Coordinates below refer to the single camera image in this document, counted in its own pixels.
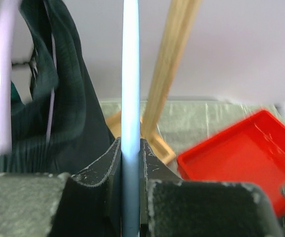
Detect red plastic tray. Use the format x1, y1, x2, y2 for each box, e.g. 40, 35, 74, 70
177, 110, 285, 216

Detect dark green shorts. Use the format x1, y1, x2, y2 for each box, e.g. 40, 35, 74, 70
0, 0, 114, 174

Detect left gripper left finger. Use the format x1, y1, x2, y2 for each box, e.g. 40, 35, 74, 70
50, 138, 122, 237

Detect wooden clothes rack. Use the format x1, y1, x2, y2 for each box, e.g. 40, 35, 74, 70
106, 0, 201, 163

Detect lilac hanger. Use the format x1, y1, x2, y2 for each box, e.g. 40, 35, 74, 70
0, 0, 58, 155

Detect light blue hanger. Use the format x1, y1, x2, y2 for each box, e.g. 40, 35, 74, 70
121, 0, 140, 237

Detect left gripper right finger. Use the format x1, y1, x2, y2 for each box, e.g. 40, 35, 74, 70
139, 138, 181, 237

